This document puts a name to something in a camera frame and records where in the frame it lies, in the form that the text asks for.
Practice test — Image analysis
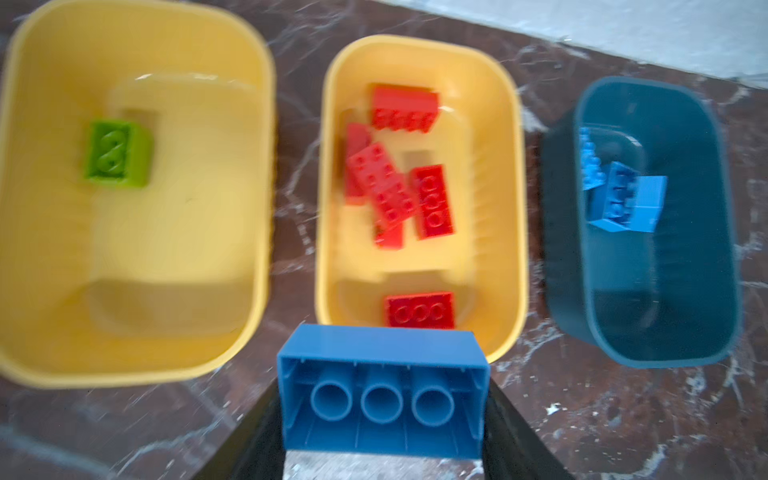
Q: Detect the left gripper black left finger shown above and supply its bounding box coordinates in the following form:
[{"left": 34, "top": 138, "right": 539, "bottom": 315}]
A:
[{"left": 193, "top": 380, "right": 285, "bottom": 480}]

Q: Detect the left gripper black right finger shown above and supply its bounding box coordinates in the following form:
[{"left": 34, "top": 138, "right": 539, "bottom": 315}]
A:
[{"left": 482, "top": 383, "right": 575, "bottom": 480}]

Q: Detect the blue lego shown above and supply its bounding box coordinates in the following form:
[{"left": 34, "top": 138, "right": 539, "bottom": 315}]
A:
[
  {"left": 578, "top": 127, "right": 607, "bottom": 191},
  {"left": 588, "top": 162, "right": 639, "bottom": 232},
  {"left": 626, "top": 176, "right": 667, "bottom": 233},
  {"left": 276, "top": 324, "right": 490, "bottom": 459}
]

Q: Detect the small green lego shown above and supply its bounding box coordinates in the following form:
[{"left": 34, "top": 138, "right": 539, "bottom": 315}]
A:
[{"left": 83, "top": 119, "right": 153, "bottom": 188}]

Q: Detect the dark teal plastic bin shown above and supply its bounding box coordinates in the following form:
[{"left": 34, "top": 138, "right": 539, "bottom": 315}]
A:
[{"left": 539, "top": 77, "right": 742, "bottom": 369}]

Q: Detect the left yellow plastic bin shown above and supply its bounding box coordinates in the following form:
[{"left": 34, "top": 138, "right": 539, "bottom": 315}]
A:
[{"left": 1, "top": 1, "right": 277, "bottom": 389}]

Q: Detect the yellow plastic bin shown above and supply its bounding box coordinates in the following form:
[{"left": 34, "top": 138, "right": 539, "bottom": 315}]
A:
[
  {"left": 315, "top": 35, "right": 529, "bottom": 361},
  {"left": 1, "top": 1, "right": 277, "bottom": 389}
]

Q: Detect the middle yellow plastic bin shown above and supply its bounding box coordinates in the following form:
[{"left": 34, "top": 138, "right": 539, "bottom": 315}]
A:
[{"left": 315, "top": 35, "right": 529, "bottom": 361}]

